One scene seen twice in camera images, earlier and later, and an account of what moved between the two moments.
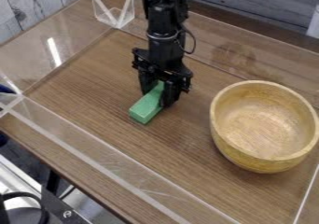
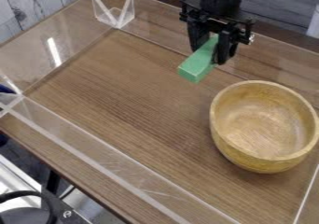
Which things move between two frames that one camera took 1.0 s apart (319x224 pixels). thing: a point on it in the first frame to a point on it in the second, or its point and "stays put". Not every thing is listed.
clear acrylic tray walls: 68,87 stays put
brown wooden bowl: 263,124 stays put
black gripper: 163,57 to 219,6
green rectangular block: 148,105 to 200,63
